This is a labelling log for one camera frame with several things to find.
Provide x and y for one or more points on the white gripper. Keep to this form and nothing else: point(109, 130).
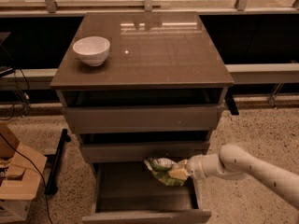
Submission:
point(194, 166)

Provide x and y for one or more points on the green jalapeno chip bag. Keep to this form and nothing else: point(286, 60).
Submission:
point(160, 167)

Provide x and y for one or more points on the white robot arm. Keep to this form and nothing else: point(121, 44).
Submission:
point(232, 162)

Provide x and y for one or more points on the grey top drawer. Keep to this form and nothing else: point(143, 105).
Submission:
point(142, 119)

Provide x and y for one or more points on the grey open bottom drawer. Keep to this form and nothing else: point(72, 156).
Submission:
point(127, 193)

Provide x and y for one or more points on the grey middle drawer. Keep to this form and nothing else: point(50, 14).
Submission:
point(139, 151)

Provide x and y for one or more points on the grey drawer cabinet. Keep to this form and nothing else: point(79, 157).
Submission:
point(155, 59)

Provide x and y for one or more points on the black metal stand foot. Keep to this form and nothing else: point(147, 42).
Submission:
point(51, 187)

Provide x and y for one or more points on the white ceramic bowl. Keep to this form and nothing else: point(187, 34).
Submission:
point(92, 50)

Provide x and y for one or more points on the brown cardboard box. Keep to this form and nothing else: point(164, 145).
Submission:
point(21, 169)

